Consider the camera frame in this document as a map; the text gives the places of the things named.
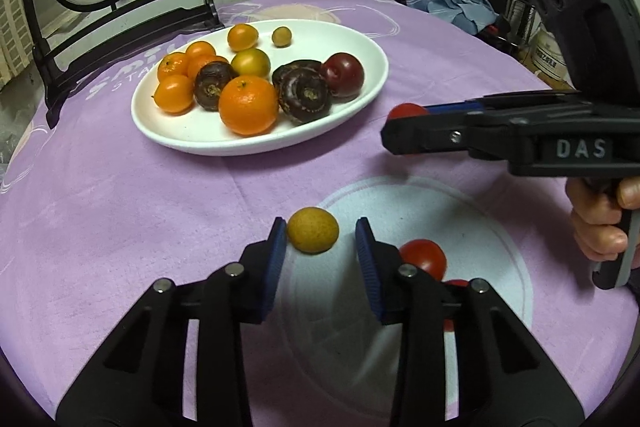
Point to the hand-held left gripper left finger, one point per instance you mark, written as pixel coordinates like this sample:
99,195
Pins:
275,267

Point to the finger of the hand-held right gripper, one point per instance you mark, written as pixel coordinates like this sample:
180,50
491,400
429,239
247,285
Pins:
450,109
425,135

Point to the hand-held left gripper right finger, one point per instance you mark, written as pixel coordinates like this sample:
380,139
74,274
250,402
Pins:
367,267

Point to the red cherry tomato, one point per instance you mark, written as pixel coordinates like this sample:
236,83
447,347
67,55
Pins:
425,257
407,111
457,283

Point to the tan longan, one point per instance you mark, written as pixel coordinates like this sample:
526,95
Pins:
282,37
312,230

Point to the white oval plate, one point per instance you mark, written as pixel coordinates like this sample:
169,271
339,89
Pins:
350,117

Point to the dark red plum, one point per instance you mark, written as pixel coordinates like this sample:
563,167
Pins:
344,76

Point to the large orange mandarin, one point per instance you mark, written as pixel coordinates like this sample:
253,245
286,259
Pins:
248,107

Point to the yellow-green mandarin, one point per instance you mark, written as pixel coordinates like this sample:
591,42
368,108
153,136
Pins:
251,63

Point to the dark purple mangosteen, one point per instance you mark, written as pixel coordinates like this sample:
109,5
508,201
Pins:
214,86

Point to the small orange kumquat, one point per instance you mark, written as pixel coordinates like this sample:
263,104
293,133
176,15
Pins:
242,37

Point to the person's right hand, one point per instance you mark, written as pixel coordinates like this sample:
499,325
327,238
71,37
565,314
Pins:
597,227

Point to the white plastic bucket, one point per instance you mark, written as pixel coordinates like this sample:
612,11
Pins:
550,54

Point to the purple printed tablecloth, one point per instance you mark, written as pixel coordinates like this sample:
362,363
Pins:
150,217

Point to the checked beige curtain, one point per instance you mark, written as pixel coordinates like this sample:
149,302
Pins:
15,27

